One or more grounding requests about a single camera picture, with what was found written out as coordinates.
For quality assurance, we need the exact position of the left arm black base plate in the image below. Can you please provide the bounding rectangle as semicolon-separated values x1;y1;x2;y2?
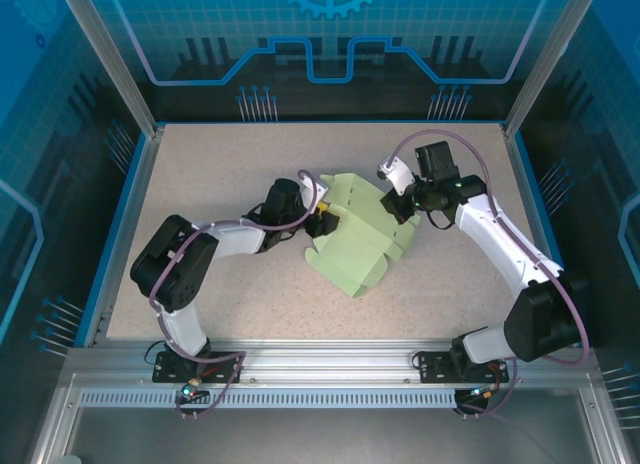
152;351;245;385

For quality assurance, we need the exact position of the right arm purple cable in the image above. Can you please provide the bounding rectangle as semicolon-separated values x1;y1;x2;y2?
384;128;591;418

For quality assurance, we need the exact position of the aluminium side rail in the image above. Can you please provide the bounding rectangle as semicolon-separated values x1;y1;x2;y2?
502;126;576;345
82;126;166;348

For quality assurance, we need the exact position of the left cable connector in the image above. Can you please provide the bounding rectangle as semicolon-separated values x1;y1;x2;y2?
180;378;211;404

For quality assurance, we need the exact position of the right aluminium side rail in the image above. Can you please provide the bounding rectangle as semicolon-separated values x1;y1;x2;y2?
502;126;576;345

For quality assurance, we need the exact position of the aluminium lower frame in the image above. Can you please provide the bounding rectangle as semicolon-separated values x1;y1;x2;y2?
29;373;631;464

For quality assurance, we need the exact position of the left aluminium frame post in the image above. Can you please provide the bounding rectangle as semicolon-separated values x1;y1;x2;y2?
54;0;166;138

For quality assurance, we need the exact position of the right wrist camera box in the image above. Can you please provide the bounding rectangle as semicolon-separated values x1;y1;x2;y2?
375;155;417;196

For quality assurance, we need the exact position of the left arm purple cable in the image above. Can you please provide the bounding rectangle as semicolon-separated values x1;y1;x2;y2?
149;169;317;421

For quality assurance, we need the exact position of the aluminium frame post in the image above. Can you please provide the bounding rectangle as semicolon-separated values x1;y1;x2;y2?
502;0;604;138
54;0;166;138

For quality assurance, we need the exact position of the right aluminium frame post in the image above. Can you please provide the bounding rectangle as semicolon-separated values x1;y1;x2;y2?
502;0;604;138

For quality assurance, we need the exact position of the slotted grey cable duct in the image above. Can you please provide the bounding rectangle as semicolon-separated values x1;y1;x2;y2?
78;388;459;410

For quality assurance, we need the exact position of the left aluminium side rail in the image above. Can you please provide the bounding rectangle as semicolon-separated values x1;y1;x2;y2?
82;126;166;348

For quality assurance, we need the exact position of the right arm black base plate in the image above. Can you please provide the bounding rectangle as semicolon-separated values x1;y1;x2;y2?
416;349;510;385

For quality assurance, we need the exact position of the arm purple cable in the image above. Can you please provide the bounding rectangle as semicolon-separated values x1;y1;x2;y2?
149;169;317;421
384;128;591;418

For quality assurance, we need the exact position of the green paper box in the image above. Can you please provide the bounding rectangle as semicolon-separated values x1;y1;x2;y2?
304;171;420;300

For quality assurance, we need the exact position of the cable connector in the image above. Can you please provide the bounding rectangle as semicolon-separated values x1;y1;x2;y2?
457;383;504;403
180;378;211;404

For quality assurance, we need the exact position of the right cable connector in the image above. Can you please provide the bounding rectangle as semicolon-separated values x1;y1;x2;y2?
457;383;504;403

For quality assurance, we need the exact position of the aluminium mounting rail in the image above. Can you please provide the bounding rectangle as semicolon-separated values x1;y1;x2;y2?
64;339;599;385

